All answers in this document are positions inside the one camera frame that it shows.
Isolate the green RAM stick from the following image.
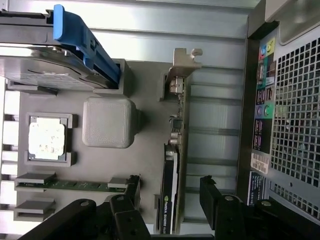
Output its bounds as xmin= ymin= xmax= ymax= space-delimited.
xmin=18 ymin=180 xmax=126 ymax=192

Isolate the grey printed parts rack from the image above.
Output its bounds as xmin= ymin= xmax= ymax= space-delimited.
xmin=0 ymin=58 xmax=187 ymax=233

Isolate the silver CPU chip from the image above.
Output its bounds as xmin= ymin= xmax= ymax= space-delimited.
xmin=28 ymin=117 xmax=67 ymax=161

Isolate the black open PC case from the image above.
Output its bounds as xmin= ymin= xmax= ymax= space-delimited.
xmin=241 ymin=0 xmax=320 ymax=218

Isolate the silver hard disk drive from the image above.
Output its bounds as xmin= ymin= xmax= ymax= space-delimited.
xmin=0 ymin=9 xmax=111 ymax=90

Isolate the blue disk caddy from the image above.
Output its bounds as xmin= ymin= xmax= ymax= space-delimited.
xmin=53 ymin=4 xmax=120 ymax=90

